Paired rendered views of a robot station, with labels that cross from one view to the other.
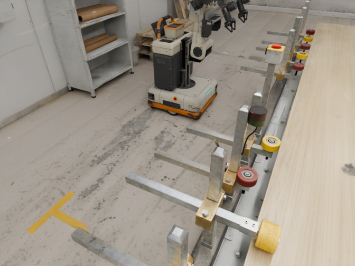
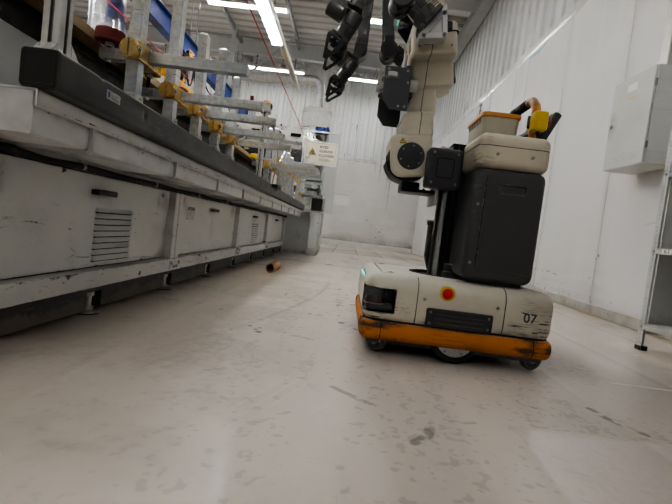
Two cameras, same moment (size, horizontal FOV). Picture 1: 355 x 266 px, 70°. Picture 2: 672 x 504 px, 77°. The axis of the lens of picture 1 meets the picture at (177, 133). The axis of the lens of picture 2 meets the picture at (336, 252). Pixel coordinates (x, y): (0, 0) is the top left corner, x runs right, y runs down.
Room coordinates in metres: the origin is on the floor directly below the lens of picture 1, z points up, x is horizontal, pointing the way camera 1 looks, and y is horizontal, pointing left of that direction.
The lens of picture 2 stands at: (4.11, -1.27, 0.41)
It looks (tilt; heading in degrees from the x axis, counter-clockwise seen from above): 3 degrees down; 153
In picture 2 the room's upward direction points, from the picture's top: 7 degrees clockwise
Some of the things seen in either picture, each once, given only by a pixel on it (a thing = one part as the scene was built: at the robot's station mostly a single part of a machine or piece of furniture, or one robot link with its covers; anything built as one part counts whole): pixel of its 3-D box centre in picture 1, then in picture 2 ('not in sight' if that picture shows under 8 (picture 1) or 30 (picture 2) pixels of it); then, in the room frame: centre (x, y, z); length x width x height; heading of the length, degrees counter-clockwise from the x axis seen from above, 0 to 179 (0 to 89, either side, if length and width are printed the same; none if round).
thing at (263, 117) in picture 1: (258, 113); not in sight; (0.72, -0.27, 1.16); 0.06 x 0.06 x 0.02
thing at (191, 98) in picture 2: (283, 45); (202, 100); (2.52, -1.06, 0.80); 0.43 x 0.03 x 0.04; 62
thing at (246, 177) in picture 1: (245, 183); not in sight; (0.68, -0.27, 0.85); 0.08 x 0.08 x 0.11
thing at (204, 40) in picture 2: (292, 44); (198, 94); (2.29, -1.05, 0.88); 0.04 x 0.04 x 0.48; 62
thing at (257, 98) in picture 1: (249, 136); (267, 160); (0.97, -0.35, 0.87); 0.04 x 0.04 x 0.48; 62
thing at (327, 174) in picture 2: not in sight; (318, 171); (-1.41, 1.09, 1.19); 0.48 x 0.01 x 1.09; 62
